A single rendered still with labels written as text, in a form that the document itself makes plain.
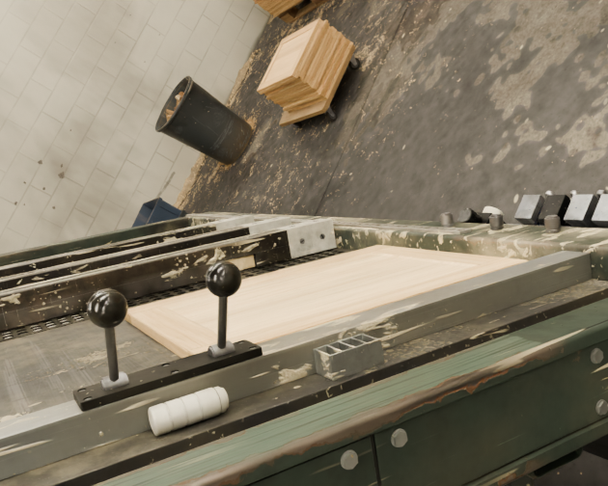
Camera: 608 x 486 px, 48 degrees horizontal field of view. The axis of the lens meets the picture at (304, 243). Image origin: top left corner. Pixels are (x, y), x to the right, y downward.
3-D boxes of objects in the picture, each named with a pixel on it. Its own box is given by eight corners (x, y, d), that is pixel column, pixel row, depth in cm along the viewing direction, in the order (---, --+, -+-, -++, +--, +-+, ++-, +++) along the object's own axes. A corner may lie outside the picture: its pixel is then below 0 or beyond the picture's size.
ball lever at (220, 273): (243, 365, 76) (248, 270, 69) (211, 375, 75) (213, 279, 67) (230, 343, 79) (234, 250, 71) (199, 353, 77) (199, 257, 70)
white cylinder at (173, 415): (158, 441, 67) (232, 415, 71) (152, 412, 67) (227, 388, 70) (151, 431, 70) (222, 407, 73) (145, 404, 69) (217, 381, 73)
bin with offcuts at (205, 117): (265, 114, 548) (197, 67, 520) (238, 169, 536) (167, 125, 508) (239, 123, 593) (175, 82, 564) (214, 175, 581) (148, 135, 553)
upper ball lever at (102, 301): (138, 398, 71) (131, 300, 63) (102, 410, 69) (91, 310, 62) (127, 374, 74) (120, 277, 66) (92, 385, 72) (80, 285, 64)
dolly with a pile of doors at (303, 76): (370, 52, 435) (321, 14, 418) (338, 121, 423) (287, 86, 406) (320, 73, 489) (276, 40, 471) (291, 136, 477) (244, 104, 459)
